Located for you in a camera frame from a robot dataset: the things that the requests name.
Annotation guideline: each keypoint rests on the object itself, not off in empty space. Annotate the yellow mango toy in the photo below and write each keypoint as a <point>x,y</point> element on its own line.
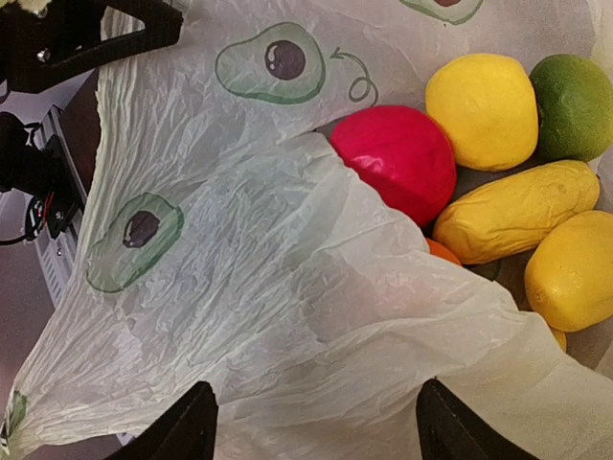
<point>515,213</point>

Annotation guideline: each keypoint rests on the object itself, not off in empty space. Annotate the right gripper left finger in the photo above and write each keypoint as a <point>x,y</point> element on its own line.
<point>186,431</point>

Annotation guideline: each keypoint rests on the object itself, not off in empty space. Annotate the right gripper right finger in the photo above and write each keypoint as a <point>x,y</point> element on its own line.
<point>449,429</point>

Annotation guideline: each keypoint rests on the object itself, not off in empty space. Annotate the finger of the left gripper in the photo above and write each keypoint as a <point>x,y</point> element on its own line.
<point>44,43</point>

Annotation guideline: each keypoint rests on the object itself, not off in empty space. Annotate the light green plastic bag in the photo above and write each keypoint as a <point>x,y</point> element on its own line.
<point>224,240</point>

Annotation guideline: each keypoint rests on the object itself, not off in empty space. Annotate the orange fruit in bag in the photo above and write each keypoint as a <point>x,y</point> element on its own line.
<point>439,250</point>

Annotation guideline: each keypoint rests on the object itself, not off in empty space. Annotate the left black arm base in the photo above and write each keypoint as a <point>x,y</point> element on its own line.
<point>44,174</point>

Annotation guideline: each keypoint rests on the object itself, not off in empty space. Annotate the yellow lemon toy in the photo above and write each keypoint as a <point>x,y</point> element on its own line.
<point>568,279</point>
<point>485,104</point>

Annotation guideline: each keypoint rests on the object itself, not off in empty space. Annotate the green lime toy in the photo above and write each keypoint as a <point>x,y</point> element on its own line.
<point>574,101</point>

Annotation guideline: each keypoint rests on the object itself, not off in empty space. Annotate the peach fruit in bag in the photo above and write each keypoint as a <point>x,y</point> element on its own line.
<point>403,154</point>

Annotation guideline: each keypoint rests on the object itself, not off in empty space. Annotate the curved aluminium rail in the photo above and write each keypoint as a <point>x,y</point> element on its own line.
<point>57,254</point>

